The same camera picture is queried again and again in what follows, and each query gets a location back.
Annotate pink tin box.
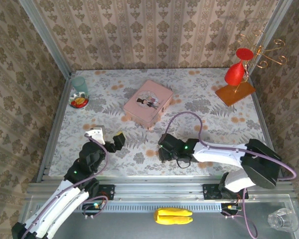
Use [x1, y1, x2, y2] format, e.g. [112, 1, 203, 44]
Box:
[123, 79, 174, 130]

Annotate floral tablecloth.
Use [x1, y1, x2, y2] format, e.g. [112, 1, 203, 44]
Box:
[49, 68, 276, 178]

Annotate small plate with toy fruit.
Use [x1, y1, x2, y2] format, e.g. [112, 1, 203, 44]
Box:
[69, 92, 90, 109]

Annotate yellow toy bananas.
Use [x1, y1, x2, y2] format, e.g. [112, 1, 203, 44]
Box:
[153, 208, 194, 226]

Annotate green translucent plastic cup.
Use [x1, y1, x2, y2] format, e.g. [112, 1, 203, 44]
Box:
[71, 76, 89, 97]

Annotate red wine glass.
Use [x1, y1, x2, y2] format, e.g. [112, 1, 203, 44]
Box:
[224, 48, 254, 87]

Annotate clear drinking glass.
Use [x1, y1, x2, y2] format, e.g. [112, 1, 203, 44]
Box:
[267, 208, 299, 234]

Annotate thin black cable loop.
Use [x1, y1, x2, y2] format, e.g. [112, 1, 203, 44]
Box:
[176, 155, 192, 170]

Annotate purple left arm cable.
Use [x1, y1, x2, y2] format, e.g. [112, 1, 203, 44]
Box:
[21, 133, 109, 239]

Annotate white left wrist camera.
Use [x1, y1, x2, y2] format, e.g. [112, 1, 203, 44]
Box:
[84, 125, 107, 146]

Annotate aluminium front frame rail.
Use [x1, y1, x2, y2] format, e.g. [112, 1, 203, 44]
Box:
[26, 175, 296, 200]

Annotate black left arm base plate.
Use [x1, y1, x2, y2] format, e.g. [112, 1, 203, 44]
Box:
[79, 184, 115, 201]

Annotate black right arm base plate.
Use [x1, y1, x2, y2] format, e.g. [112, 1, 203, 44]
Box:
[202, 183, 249, 200]

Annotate grey slotted cable duct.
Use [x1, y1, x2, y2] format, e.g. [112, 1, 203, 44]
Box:
[64, 203, 225, 213]

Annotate gold wire rack wooden base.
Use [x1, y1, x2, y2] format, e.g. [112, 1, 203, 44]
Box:
[215, 30, 289, 107]

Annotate aluminium frame post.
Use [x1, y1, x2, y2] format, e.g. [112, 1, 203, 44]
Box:
[248, 0, 295, 77]
[17, 0, 72, 78]

